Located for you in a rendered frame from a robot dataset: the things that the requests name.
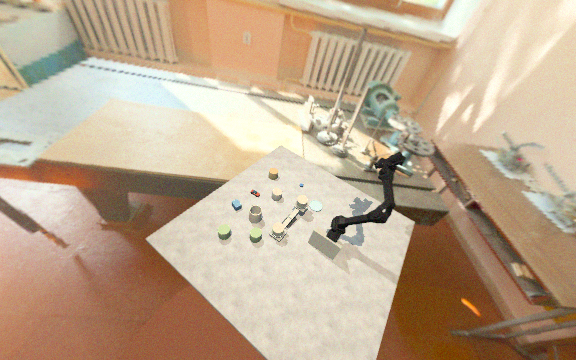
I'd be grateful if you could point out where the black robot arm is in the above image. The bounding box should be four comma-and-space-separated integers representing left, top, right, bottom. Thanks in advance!
326, 152, 404, 242

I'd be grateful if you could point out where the blue block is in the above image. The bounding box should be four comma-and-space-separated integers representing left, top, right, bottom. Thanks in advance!
232, 199, 242, 211

